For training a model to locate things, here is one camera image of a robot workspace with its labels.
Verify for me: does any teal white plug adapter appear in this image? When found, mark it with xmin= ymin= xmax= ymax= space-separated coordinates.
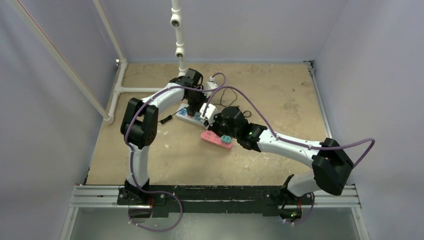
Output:
xmin=220 ymin=135 xmax=232 ymax=145

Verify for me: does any pink triangular power socket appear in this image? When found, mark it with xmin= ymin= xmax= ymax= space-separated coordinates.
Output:
xmin=200 ymin=130 xmax=233 ymax=149

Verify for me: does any white multicolour power strip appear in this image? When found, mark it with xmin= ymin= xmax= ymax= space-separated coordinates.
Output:
xmin=175 ymin=103 xmax=206 ymax=129

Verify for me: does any black power adapter with switch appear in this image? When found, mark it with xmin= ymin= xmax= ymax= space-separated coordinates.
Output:
xmin=158 ymin=105 xmax=196 ymax=125

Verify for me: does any white PVC pipe frame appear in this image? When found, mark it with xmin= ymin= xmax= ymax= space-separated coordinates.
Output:
xmin=6 ymin=0 xmax=190 ymax=125

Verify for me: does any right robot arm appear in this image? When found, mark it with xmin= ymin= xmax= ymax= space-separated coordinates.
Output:
xmin=200 ymin=103 xmax=354 ymax=204

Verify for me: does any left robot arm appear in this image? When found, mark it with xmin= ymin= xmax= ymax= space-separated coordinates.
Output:
xmin=120 ymin=68 xmax=207 ymax=205

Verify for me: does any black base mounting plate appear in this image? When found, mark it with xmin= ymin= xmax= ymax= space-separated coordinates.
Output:
xmin=116 ymin=184 xmax=313 ymax=218

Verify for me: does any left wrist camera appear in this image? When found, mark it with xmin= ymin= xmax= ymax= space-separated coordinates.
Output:
xmin=202 ymin=77 xmax=219 ymax=98

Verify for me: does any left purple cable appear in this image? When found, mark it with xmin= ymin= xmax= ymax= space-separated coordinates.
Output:
xmin=124 ymin=72 xmax=227 ymax=233

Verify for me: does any purple cable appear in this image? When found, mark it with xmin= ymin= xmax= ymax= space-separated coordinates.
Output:
xmin=202 ymin=85 xmax=377 ymax=226
xmin=124 ymin=72 xmax=227 ymax=233

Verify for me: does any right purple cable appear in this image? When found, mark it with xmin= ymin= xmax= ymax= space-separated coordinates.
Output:
xmin=202 ymin=85 xmax=377 ymax=226

